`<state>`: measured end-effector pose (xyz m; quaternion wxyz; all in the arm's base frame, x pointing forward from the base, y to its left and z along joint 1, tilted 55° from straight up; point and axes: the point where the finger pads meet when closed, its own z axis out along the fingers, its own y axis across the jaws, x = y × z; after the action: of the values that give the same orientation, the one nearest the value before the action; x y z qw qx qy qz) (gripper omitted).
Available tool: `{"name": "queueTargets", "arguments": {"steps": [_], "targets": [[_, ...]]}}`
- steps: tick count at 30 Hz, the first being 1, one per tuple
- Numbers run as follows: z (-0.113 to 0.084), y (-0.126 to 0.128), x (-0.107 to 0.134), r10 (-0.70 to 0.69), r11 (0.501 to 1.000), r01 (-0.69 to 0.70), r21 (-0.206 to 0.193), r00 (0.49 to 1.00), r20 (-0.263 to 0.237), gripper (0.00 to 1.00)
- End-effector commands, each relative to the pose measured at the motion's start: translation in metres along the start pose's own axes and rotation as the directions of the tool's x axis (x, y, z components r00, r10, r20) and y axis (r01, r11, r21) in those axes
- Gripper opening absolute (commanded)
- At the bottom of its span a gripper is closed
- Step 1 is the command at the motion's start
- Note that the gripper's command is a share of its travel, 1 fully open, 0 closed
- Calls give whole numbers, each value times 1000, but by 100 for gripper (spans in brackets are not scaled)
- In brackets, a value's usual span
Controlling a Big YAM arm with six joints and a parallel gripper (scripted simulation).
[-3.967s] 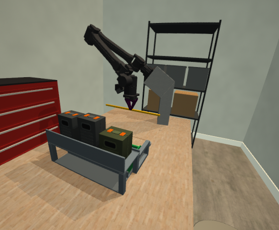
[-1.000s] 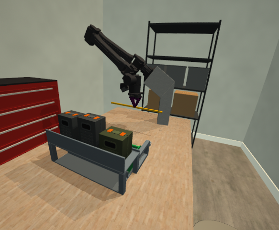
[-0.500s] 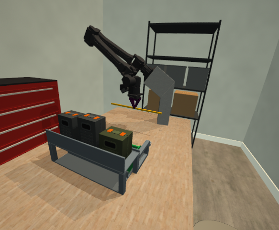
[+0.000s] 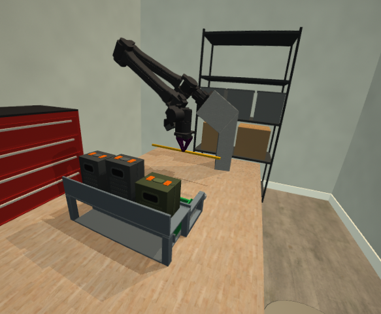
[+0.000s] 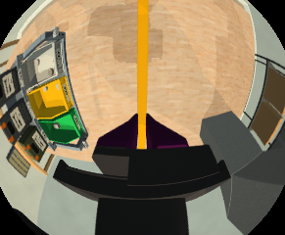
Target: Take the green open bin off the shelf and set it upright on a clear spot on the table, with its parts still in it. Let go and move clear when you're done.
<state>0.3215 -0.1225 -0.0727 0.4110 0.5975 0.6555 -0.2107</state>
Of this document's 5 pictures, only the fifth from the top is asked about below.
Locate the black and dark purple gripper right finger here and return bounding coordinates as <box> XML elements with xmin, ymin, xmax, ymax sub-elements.
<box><xmin>146</xmin><ymin>114</ymin><xmax>189</xmax><ymax>149</ymax></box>

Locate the grey metal shelf rack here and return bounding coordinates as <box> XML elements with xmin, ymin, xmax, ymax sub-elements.
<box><xmin>6</xmin><ymin>27</ymin><xmax>89</xmax><ymax>152</ymax></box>

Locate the yellow open bin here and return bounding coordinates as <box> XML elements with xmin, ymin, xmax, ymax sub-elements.
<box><xmin>27</xmin><ymin>76</ymin><xmax>73</xmax><ymax>118</ymax></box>

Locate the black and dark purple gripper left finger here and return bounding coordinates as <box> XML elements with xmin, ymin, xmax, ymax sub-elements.
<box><xmin>95</xmin><ymin>114</ymin><xmax>138</xmax><ymax>149</ymax></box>

